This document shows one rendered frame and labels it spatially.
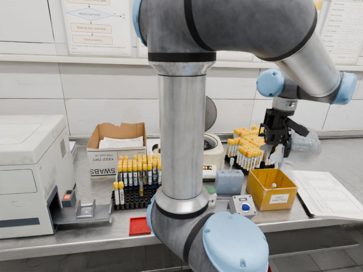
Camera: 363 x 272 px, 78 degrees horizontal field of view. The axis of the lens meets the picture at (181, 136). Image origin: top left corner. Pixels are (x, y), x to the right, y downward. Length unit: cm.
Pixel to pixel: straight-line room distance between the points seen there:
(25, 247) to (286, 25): 83
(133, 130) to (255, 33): 100
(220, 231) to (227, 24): 33
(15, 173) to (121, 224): 34
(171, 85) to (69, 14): 91
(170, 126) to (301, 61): 23
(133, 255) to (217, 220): 110
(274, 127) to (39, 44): 107
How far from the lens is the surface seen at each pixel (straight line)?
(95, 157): 100
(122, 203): 86
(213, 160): 102
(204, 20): 31
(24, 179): 75
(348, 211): 107
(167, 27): 35
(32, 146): 70
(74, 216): 83
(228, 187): 93
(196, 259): 47
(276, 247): 169
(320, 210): 102
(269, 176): 102
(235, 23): 30
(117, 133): 124
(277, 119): 80
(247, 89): 137
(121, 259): 151
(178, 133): 39
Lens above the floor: 145
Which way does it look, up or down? 24 degrees down
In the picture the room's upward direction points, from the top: 3 degrees clockwise
